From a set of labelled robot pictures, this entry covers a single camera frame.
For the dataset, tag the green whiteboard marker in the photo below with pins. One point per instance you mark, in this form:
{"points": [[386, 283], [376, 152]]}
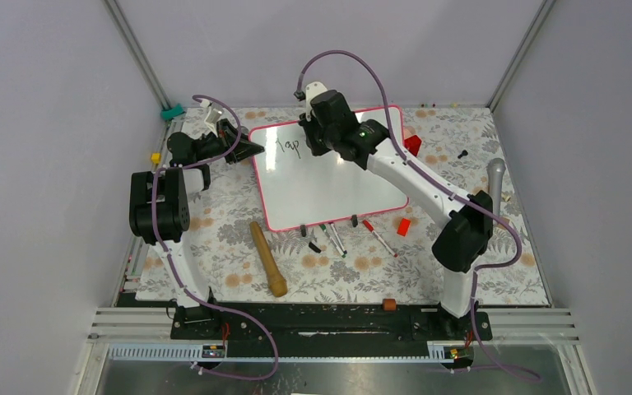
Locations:
{"points": [[333, 240]]}

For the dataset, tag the small brown cube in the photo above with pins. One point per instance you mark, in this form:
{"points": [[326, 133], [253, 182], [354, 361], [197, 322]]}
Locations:
{"points": [[389, 305]]}

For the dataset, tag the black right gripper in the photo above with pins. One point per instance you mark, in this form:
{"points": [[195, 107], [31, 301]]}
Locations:
{"points": [[309, 126]]}

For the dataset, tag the large red block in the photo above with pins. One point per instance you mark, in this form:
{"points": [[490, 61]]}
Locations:
{"points": [[413, 144]]}

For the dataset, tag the black marker cap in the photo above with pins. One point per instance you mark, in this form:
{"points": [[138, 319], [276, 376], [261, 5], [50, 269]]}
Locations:
{"points": [[314, 247]]}

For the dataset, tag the blue whiteboard marker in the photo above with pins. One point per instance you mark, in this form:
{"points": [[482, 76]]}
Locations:
{"points": [[338, 238]]}

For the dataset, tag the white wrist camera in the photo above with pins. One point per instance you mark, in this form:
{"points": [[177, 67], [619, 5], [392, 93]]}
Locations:
{"points": [[213, 113], [311, 91]]}

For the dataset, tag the pink framed whiteboard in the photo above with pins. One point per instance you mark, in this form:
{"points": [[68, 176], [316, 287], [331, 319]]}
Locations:
{"points": [[298, 188]]}

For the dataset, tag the floral patterned table mat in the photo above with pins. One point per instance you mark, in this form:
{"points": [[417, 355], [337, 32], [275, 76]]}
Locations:
{"points": [[224, 251]]}

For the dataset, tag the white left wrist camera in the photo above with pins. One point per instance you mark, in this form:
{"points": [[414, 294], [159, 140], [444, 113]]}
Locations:
{"points": [[213, 113]]}

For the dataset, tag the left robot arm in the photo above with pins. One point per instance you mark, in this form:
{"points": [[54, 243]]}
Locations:
{"points": [[159, 212]]}

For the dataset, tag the teal clamp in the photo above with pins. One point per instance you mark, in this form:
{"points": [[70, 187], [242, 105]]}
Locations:
{"points": [[171, 113]]}

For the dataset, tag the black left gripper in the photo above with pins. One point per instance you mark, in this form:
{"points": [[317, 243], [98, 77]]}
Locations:
{"points": [[243, 150]]}

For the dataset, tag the small yellow cube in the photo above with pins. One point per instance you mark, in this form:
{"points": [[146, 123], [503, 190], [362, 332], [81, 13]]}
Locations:
{"points": [[156, 158]]}

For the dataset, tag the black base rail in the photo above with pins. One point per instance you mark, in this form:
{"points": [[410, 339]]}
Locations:
{"points": [[301, 330]]}

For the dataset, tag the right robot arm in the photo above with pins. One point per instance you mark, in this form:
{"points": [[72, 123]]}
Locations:
{"points": [[463, 219]]}

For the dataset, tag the red whiteboard marker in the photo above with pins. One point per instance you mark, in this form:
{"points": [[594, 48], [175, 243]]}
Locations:
{"points": [[375, 234]]}

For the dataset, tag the gold toy microphone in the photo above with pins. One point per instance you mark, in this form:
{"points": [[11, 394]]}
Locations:
{"points": [[276, 282]]}

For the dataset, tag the silver toy microphone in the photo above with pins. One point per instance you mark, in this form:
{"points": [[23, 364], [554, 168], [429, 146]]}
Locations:
{"points": [[495, 172]]}

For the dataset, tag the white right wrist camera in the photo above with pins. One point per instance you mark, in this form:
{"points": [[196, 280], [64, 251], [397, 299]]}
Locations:
{"points": [[311, 91]]}

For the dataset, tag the small red block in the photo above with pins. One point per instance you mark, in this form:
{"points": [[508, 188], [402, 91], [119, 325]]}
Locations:
{"points": [[403, 227]]}

